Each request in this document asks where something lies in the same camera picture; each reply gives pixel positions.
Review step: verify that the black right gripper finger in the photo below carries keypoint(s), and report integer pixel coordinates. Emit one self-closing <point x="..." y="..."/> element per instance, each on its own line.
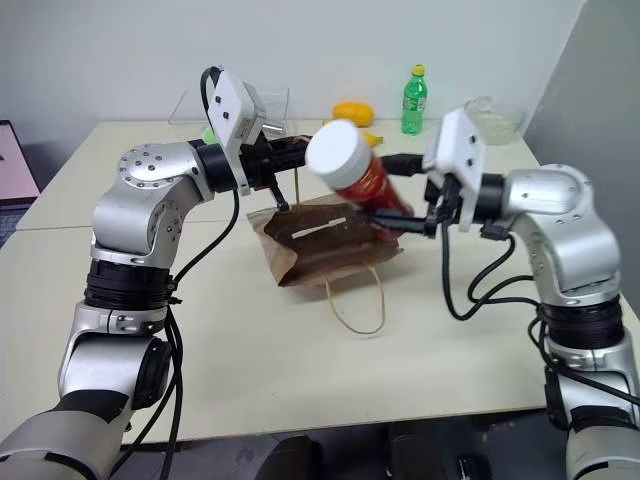
<point x="400" y="222"/>
<point x="405" y="164"/>

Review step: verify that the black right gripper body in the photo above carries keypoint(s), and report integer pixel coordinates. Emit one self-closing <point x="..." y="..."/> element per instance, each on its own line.
<point x="442" y="200"/>

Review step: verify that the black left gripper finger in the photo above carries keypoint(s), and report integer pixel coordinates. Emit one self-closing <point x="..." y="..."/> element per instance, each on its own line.
<point x="279" y="197"/>
<point x="290" y="154"/>

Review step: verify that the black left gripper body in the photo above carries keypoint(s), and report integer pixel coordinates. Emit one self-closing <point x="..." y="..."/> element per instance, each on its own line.
<point x="257" y="165"/>

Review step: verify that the red jar with white lid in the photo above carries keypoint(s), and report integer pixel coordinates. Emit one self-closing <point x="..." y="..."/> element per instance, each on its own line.
<point x="345" y="155"/>

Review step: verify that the brown paper bag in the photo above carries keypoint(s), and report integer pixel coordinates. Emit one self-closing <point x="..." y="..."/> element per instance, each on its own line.
<point x="325" y="250"/>

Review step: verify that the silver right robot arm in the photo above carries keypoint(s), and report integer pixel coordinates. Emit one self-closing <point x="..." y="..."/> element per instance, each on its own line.
<point x="565" y="225"/>

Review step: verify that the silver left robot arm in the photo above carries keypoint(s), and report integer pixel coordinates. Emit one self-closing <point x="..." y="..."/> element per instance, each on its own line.
<point x="135" y="210"/>

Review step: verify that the stainless steel cup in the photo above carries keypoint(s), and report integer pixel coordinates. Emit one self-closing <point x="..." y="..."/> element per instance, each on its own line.
<point x="273" y="130"/>

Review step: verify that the long yellow toy fruit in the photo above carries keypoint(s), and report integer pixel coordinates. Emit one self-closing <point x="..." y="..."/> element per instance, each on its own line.
<point x="374" y="139"/>

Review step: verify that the green mesh ball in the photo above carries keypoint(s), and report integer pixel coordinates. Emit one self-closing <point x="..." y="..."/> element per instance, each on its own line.
<point x="210" y="136"/>

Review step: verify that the clear acrylic box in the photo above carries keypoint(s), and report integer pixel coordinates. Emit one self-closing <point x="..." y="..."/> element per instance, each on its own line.
<point x="275" y="100"/>

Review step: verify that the green plastic soda bottle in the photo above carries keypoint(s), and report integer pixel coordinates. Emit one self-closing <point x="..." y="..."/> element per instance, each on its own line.
<point x="415" y="105"/>

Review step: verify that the yellow toy mango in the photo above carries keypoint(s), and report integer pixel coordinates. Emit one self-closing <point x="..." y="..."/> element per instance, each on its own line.
<point x="355" y="112"/>

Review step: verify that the clear plastic bowl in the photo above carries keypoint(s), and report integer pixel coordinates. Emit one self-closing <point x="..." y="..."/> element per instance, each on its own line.
<point x="495" y="125"/>

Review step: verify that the dark rounded shape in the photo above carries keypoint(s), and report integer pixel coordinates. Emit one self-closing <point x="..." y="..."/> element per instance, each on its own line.
<point x="292" y="460"/>
<point x="417" y="452"/>

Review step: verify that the laptop with pink screen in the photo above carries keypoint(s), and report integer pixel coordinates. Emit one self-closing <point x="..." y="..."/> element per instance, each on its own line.
<point x="12" y="165"/>

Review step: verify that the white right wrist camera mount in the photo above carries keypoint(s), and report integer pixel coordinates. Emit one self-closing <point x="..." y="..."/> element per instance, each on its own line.
<point x="460" y="145"/>

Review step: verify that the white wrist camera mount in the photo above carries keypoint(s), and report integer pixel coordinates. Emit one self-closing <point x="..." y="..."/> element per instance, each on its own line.
<point x="460" y="145"/>
<point x="230" y="110"/>

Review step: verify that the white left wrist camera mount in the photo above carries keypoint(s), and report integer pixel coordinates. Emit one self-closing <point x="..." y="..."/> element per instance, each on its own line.
<point x="230" y="110"/>

